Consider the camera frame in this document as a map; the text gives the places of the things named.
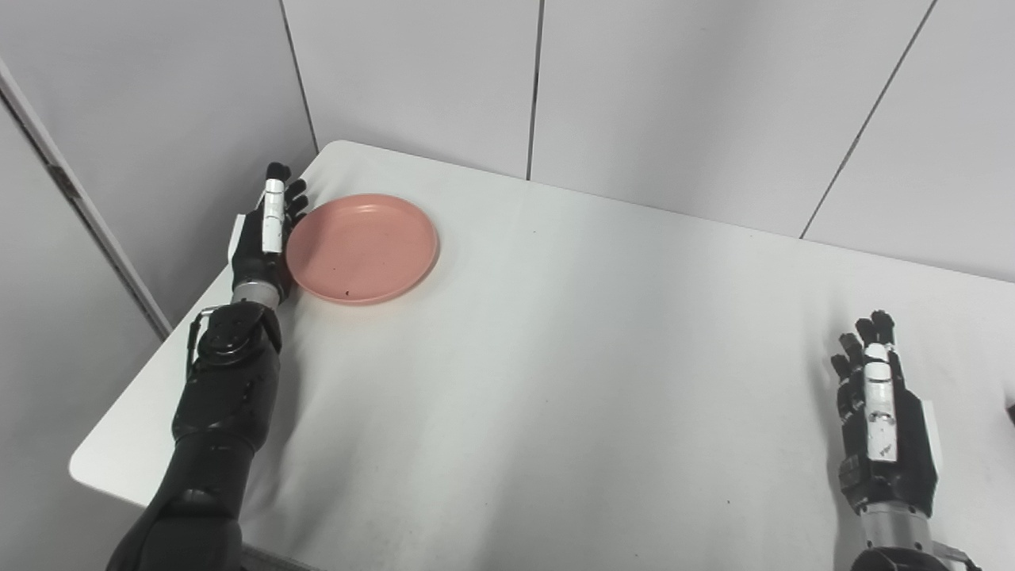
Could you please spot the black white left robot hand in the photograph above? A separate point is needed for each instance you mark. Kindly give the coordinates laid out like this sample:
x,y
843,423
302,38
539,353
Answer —
x,y
266,230

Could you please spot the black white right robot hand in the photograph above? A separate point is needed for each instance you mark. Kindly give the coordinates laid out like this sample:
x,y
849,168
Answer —
x,y
884,432

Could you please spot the pink round plate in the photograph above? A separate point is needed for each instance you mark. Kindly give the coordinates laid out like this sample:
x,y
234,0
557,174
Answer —
x,y
362,248

